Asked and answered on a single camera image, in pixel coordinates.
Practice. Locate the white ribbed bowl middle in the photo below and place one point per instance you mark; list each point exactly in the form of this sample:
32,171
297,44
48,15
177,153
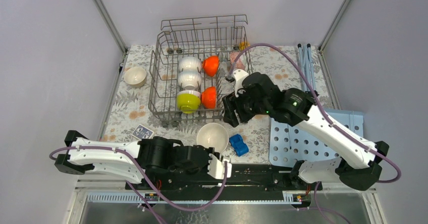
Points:
189,80

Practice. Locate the yellow rubber duck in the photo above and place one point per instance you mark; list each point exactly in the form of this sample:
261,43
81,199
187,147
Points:
243,45

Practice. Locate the orange bowl front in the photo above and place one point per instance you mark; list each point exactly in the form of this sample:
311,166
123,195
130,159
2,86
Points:
209,97

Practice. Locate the orange bowl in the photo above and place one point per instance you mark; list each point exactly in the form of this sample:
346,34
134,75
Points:
209,97
211,65

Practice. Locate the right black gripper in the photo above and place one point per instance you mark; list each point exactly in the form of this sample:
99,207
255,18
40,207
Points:
228,103

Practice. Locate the plain beige bowl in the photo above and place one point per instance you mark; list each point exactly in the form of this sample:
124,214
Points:
135,77

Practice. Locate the yellow-green bowl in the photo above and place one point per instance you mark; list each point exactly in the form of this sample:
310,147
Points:
188,101

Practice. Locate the grey wire dish rack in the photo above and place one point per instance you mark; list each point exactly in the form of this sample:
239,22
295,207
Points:
198,37

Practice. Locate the blue folded metal stand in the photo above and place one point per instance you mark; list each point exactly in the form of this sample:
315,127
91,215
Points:
306,64

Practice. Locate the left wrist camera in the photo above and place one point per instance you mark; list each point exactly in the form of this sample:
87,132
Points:
219,166

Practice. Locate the beige bowl with leaf pattern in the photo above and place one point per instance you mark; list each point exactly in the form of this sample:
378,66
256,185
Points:
213,135

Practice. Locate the blue toy car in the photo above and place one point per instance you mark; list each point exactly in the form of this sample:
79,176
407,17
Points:
238,145

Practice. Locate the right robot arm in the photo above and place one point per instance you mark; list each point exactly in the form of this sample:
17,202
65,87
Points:
358,164

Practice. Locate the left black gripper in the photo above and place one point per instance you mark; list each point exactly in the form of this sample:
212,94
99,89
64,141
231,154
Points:
216,154

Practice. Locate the floral patterned table mat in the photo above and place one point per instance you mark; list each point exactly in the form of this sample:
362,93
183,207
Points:
130,106

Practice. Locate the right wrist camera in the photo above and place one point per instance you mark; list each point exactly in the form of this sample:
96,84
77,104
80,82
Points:
237,76

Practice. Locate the orange bowl rear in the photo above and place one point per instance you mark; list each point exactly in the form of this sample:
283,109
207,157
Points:
211,65

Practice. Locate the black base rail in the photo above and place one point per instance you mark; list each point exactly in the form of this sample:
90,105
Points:
248,182

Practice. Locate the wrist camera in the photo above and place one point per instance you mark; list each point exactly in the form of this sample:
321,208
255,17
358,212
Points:
237,76
219,166

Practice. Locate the white ribbed bowl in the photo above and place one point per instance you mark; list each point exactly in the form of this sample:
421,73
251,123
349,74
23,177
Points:
189,64
189,80

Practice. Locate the light blue perforated board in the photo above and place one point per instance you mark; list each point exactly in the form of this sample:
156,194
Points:
291,144

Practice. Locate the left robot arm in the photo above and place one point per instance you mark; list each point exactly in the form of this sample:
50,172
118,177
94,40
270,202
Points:
136,160

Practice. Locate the white ribbed bowl rear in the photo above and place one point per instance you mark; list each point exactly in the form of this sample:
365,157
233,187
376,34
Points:
189,64

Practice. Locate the pink patterned bowl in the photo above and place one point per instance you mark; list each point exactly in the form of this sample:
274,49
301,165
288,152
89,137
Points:
238,64

